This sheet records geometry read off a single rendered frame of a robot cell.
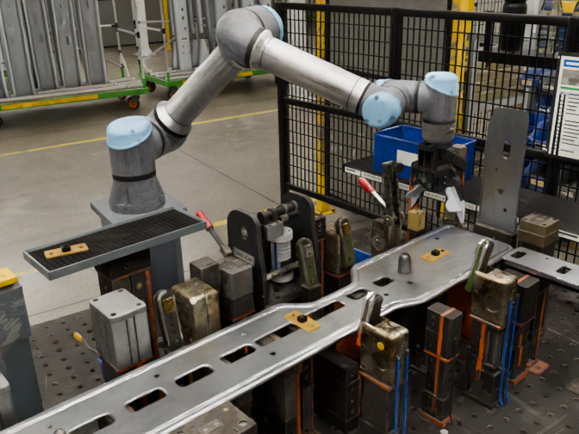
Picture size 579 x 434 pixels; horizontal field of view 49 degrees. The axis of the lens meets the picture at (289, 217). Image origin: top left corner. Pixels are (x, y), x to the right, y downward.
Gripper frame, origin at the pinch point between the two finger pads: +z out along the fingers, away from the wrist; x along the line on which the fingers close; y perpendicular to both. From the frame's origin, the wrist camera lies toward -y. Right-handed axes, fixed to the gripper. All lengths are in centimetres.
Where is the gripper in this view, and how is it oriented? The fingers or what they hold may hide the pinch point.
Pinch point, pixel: (438, 214)
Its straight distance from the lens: 163.2
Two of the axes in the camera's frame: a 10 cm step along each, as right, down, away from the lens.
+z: 0.3, 9.2, 3.9
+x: 6.6, 2.7, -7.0
